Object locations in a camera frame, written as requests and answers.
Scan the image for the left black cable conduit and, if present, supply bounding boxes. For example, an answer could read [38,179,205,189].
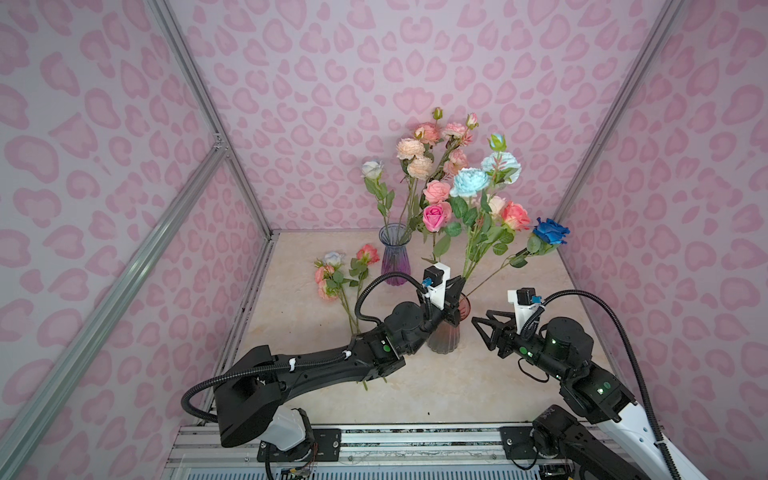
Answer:
[180,271,427,424]

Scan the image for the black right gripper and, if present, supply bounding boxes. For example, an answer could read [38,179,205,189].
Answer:
[469,311,571,383]

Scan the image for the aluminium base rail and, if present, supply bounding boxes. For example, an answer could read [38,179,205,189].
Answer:
[160,422,688,480]

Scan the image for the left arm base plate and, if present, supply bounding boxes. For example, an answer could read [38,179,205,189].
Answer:
[257,428,342,463]

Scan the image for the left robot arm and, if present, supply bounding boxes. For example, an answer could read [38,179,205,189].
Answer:
[213,272,466,448]

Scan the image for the red grey glass vase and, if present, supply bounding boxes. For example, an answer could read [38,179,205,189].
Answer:
[427,294,471,354]

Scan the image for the pink double rose stem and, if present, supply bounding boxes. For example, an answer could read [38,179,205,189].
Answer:
[409,180,453,234]

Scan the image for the purple blue glass vase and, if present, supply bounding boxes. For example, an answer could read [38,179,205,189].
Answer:
[379,224,411,275]

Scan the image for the light blue rose stem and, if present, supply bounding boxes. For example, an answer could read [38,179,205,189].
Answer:
[448,133,523,280]

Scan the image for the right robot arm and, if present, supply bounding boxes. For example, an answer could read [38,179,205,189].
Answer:
[472,310,706,479]

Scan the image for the flower bunch on table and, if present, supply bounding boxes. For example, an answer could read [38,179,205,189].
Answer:
[313,242,382,391]

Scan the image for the aluminium frame post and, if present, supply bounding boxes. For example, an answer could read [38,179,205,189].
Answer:
[554,0,688,224]
[146,0,273,239]

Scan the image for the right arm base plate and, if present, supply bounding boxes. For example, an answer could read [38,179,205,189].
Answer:
[499,426,537,461]

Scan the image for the pale blue white rose stem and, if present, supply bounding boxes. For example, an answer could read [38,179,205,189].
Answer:
[361,160,395,227]

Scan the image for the pink multi bloom rose stem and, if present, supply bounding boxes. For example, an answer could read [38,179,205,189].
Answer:
[435,113,479,180]

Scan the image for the peach rose stem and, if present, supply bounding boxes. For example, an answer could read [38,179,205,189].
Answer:
[396,138,434,229]

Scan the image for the blue flower stem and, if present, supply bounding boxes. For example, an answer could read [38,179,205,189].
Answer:
[466,218,570,297]

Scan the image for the aluminium frame post left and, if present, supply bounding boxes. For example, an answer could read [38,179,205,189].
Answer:
[146,0,273,239]

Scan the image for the aluminium diagonal frame bar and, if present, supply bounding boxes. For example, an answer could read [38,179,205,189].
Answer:
[1,146,228,479]

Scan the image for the aluminium frame post right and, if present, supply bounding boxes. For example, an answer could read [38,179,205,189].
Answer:
[554,0,688,224]

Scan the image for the cream and red rose stem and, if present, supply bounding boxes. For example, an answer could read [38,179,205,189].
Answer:
[462,194,531,280]

